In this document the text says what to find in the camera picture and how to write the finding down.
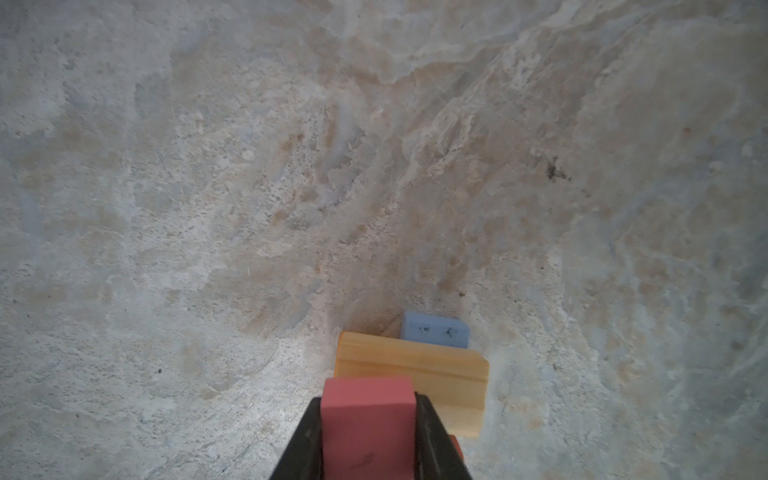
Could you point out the light blue wooden block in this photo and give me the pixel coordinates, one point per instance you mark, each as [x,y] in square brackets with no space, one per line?
[435,330]

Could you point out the red wooden block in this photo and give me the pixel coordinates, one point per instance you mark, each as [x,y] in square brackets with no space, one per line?
[457,447]

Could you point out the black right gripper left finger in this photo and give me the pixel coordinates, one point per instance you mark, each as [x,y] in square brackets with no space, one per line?
[302,458]

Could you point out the pink wooden block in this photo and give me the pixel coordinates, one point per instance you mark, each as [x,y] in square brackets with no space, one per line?
[368,428]

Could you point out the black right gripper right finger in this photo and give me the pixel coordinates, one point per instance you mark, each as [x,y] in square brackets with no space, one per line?
[436,457]

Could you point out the natural wood grooved block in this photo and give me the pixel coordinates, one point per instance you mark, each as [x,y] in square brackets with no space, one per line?
[454,379]

